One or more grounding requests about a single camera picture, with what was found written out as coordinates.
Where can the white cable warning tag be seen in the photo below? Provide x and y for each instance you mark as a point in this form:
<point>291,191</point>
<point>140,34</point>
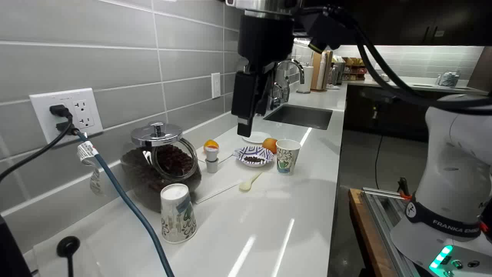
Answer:
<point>86,151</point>

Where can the metal jar lid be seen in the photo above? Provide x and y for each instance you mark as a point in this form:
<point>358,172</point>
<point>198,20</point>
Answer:
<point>151,135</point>

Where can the small orange fruit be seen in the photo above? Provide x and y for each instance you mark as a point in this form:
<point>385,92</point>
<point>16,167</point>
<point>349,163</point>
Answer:
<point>269,143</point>

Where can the kitchen sink faucet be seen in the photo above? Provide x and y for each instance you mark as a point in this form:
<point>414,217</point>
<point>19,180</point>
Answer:
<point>280,91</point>

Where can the small white orange-capped bottle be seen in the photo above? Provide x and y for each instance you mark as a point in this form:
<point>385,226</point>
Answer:
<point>211,151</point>

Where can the glass jar of coffee beans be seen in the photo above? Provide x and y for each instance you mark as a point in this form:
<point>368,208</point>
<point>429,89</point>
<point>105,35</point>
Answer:
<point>159,166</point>

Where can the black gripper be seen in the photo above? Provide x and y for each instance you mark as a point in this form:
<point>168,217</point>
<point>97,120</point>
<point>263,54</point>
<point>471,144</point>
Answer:
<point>263,41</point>

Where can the black measuring spoon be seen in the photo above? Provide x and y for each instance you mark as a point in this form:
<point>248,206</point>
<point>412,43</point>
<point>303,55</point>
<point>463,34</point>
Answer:
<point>66,248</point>

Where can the white wall outlet with plugs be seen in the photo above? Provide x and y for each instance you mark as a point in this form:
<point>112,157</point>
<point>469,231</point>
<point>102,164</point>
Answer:
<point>54,109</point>

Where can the upright patterned paper cup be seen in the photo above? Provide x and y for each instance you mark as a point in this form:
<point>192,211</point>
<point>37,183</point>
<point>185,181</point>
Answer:
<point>288,151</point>

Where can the upside-down patterned paper cup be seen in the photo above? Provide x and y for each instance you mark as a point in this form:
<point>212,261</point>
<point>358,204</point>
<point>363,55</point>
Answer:
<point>177,212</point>

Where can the blue patterned bowl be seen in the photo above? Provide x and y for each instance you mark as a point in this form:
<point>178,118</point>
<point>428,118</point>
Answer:
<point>254,155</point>

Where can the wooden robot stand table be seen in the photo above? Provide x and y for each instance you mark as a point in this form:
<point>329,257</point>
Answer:
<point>371,221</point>

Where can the white paper plate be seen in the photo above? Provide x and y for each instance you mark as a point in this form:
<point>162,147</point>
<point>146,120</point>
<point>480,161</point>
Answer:
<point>257,137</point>

